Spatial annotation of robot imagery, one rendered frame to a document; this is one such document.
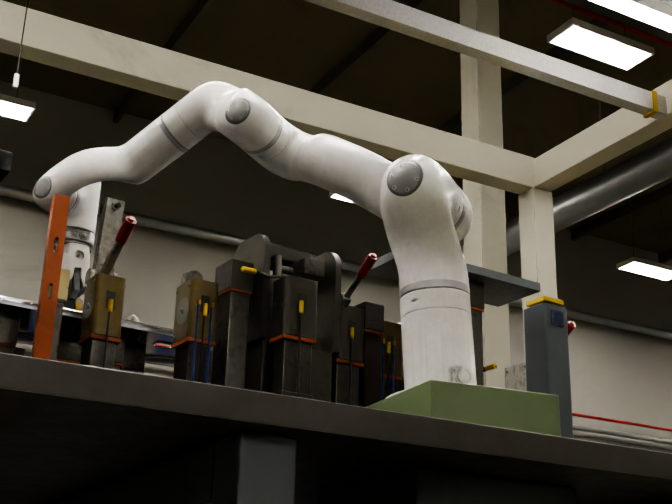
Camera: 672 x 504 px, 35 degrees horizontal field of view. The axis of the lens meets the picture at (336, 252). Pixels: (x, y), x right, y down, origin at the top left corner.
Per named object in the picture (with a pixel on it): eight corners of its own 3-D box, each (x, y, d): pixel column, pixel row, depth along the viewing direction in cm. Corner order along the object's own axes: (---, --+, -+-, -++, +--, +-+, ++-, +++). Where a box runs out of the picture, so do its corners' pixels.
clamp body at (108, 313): (95, 476, 191) (115, 288, 204) (117, 469, 184) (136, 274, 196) (60, 472, 188) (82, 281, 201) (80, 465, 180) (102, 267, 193)
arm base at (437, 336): (522, 396, 172) (512, 288, 179) (419, 386, 164) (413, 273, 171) (460, 421, 188) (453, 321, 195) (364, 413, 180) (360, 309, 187)
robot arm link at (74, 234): (101, 232, 221) (100, 245, 220) (86, 244, 228) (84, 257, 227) (62, 222, 216) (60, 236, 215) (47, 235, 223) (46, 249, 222)
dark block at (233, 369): (224, 484, 199) (237, 272, 214) (242, 480, 194) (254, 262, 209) (200, 481, 197) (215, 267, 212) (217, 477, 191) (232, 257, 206)
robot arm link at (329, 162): (431, 235, 181) (461, 265, 195) (464, 174, 183) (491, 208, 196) (219, 144, 207) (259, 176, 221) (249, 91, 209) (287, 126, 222)
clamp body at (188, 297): (189, 485, 199) (203, 294, 212) (216, 478, 190) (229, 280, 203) (156, 481, 195) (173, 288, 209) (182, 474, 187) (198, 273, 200)
